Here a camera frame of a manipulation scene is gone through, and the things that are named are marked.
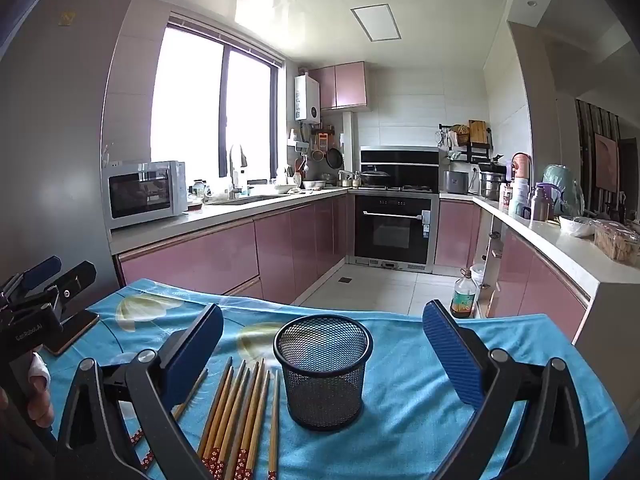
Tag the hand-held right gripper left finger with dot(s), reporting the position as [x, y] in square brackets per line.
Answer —
[195, 355]

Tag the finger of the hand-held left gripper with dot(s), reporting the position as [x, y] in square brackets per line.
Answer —
[42, 269]
[77, 277]

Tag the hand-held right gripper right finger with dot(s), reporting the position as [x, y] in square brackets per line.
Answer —
[452, 355]

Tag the row of wooden chopsticks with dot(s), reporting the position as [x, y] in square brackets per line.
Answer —
[235, 410]

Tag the black mesh holder cup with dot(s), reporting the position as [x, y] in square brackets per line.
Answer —
[322, 385]

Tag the person's left hand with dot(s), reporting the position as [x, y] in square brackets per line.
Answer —
[41, 400]

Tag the dark board with brown edge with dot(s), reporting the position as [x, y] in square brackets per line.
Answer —
[70, 332]

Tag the cooking oil bottle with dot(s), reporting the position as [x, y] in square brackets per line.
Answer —
[462, 300]

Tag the blue floral tablecloth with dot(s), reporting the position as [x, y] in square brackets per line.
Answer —
[395, 410]

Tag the white bucket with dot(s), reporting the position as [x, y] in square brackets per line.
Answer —
[477, 275]

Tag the pink base cabinets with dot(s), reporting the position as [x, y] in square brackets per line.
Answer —
[200, 260]
[530, 280]

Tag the white microwave oven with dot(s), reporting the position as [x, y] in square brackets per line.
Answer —
[142, 195]

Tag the grey refrigerator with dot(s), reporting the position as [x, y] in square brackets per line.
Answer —
[55, 135]

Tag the built-in black oven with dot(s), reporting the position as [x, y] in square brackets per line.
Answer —
[392, 227]

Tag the steel kitchen sink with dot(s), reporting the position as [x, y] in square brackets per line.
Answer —
[245, 199]

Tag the white plastic jug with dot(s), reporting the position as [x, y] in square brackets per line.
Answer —
[520, 197]

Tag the grey rice cooker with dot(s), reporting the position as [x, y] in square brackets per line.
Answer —
[456, 182]

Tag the purple steel thermos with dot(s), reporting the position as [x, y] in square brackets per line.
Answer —
[541, 205]

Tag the steel steamer pot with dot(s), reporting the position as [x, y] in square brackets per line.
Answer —
[491, 185]

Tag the white bowl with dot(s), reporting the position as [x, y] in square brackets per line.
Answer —
[576, 227]

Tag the chrome sink faucet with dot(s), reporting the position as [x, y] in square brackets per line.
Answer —
[234, 170]

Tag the black wok with lid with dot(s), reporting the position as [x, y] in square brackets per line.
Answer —
[375, 177]

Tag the black range hood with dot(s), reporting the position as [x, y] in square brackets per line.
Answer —
[400, 165]

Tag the clear plastic food box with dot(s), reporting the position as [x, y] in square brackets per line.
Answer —
[617, 242]

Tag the pink kettle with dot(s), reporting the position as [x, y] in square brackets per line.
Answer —
[521, 165]

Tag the green mesh food cover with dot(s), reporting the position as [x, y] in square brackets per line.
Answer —
[562, 185]

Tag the black dish rack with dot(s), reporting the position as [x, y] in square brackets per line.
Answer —
[472, 152]

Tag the kitchen window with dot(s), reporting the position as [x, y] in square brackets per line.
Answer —
[200, 105]

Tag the wooden cutting board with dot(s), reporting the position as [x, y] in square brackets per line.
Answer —
[477, 132]

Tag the hanging black frying pan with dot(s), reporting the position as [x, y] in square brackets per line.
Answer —
[335, 159]

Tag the white water heater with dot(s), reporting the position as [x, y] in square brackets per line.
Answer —
[306, 97]

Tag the ceiling light panel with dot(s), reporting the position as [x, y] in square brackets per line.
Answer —
[376, 22]

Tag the framed wall painting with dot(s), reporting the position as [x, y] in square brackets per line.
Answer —
[606, 160]

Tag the pink wall cabinets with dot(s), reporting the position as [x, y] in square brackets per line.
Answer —
[345, 85]

